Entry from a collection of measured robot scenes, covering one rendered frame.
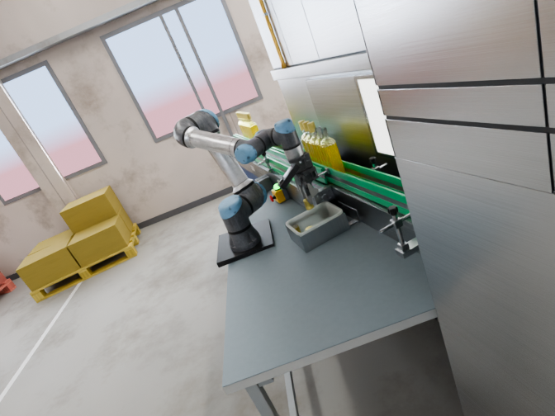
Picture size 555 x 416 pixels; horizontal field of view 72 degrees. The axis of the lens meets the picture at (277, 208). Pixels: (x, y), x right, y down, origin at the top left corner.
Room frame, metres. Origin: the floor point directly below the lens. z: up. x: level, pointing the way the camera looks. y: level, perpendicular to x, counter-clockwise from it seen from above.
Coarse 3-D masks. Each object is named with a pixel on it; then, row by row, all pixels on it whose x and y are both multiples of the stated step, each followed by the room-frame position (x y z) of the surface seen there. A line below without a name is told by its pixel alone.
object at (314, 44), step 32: (256, 0) 2.31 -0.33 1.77; (288, 0) 1.92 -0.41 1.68; (320, 0) 1.64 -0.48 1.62; (352, 0) 1.44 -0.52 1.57; (288, 32) 2.04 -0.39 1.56; (320, 32) 1.72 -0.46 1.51; (352, 32) 1.49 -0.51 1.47; (288, 64) 2.18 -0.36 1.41; (320, 64) 1.76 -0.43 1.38; (352, 64) 1.51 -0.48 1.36; (288, 96) 2.34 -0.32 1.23; (352, 160) 1.80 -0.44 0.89; (384, 160) 1.51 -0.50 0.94
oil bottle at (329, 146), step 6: (330, 138) 1.63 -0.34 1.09; (324, 144) 1.62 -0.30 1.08; (330, 144) 1.61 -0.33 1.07; (336, 144) 1.62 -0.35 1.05; (324, 150) 1.63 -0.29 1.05; (330, 150) 1.61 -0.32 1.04; (336, 150) 1.62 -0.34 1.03; (324, 156) 1.65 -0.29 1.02; (330, 156) 1.61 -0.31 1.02; (336, 156) 1.61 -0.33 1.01; (330, 162) 1.61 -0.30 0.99; (336, 162) 1.61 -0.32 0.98; (336, 168) 1.61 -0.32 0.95; (342, 168) 1.62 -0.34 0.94
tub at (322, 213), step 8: (320, 208) 1.57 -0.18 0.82; (328, 208) 1.55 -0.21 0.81; (336, 208) 1.47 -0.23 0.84; (296, 216) 1.55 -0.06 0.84; (304, 216) 1.55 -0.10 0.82; (312, 216) 1.55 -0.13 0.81; (320, 216) 1.56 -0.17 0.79; (328, 216) 1.56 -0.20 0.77; (336, 216) 1.41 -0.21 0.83; (288, 224) 1.52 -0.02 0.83; (296, 224) 1.54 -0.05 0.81; (304, 224) 1.54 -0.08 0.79; (312, 224) 1.55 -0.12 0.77; (320, 224) 1.39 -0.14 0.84; (296, 232) 1.40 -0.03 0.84; (304, 232) 1.38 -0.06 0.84
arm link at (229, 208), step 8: (224, 200) 1.67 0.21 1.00; (232, 200) 1.64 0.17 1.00; (240, 200) 1.62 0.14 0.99; (248, 200) 1.66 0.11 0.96; (224, 208) 1.60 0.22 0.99; (232, 208) 1.58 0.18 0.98; (240, 208) 1.60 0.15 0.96; (248, 208) 1.63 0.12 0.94; (224, 216) 1.60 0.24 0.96; (232, 216) 1.58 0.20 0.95; (240, 216) 1.59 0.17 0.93; (248, 216) 1.63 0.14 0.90; (232, 224) 1.59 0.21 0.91; (240, 224) 1.59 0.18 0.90; (248, 224) 1.61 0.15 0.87; (232, 232) 1.59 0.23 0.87
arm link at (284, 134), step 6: (282, 120) 1.50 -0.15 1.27; (288, 120) 1.47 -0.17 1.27; (276, 126) 1.47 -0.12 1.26; (282, 126) 1.45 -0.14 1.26; (288, 126) 1.45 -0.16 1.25; (294, 126) 1.47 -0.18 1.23; (276, 132) 1.48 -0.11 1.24; (282, 132) 1.45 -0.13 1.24; (288, 132) 1.45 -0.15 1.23; (294, 132) 1.46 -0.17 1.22; (276, 138) 1.48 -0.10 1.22; (282, 138) 1.46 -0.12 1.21; (288, 138) 1.45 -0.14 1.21; (294, 138) 1.45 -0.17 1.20; (282, 144) 1.47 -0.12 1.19; (288, 144) 1.45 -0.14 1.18; (294, 144) 1.45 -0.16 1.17
